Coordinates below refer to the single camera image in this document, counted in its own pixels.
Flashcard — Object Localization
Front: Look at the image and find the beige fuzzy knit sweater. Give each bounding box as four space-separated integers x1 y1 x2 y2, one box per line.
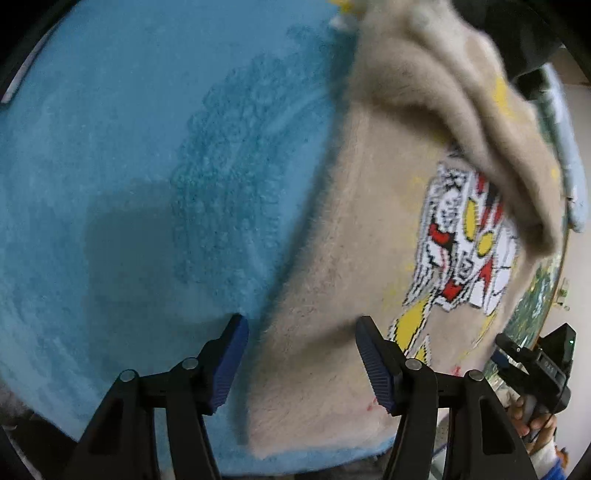
246 1 564 458

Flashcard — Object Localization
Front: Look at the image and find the person's right hand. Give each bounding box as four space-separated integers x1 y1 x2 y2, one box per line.
508 397 558 470

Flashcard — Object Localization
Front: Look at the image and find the grey floral duvet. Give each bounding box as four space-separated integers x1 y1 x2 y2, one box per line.
536 63 590 233

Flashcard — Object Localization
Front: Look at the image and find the green floral plush blanket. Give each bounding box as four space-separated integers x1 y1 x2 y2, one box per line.
0 0 569 477

